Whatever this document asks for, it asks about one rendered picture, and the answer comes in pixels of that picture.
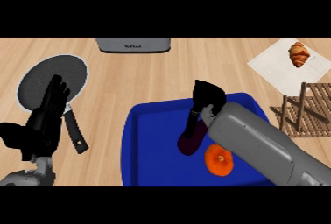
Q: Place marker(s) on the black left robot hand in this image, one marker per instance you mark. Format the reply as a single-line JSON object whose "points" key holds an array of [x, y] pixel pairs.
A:
{"points": [[41, 128]]}

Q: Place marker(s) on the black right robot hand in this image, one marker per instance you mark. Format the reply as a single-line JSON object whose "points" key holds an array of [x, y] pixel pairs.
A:
{"points": [[211, 96]]}

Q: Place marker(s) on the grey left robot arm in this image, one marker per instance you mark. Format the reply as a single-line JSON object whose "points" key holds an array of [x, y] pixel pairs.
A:
{"points": [[30, 173]]}

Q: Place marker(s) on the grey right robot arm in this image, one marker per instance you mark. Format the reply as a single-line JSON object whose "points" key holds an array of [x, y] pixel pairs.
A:
{"points": [[264, 144]]}

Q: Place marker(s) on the dark purple eggplant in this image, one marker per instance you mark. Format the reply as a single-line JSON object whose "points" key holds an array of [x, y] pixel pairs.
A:
{"points": [[193, 140]]}

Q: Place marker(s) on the blue plastic tray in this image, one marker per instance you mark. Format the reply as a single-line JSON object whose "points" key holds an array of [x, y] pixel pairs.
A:
{"points": [[172, 145]]}

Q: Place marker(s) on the brown wooden tiered shelf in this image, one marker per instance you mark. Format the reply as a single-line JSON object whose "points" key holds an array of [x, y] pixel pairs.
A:
{"points": [[308, 112]]}

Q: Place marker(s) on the dark grey frying pan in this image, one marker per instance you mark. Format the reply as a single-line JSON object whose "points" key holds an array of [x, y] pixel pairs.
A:
{"points": [[48, 78]]}

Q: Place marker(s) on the white placemat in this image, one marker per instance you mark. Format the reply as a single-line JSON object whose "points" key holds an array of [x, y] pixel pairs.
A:
{"points": [[284, 68]]}

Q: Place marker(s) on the orange pumpkin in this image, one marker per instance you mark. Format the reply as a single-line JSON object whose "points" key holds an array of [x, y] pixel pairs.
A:
{"points": [[219, 159]]}

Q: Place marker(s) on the brown croissant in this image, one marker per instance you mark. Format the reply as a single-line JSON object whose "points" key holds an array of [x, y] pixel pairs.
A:
{"points": [[298, 54]]}

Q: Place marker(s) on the grey appliance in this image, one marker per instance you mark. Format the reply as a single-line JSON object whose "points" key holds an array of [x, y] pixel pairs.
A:
{"points": [[132, 45]]}

